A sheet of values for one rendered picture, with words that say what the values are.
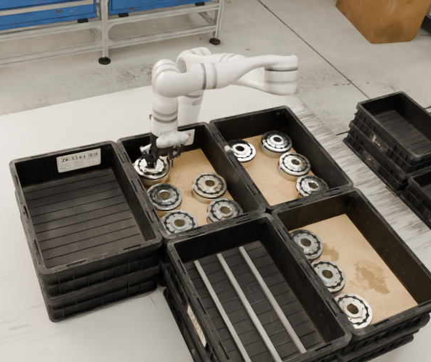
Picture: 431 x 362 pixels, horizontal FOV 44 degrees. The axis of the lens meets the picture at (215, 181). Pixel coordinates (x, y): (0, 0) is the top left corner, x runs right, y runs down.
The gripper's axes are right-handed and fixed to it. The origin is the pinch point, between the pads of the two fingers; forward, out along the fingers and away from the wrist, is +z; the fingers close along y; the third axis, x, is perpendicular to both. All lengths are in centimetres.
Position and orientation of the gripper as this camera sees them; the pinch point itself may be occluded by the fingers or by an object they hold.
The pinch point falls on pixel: (161, 165)
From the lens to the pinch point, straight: 158.4
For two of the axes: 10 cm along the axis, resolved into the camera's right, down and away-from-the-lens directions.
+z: -1.2, 7.0, 7.1
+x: 4.4, 6.8, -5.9
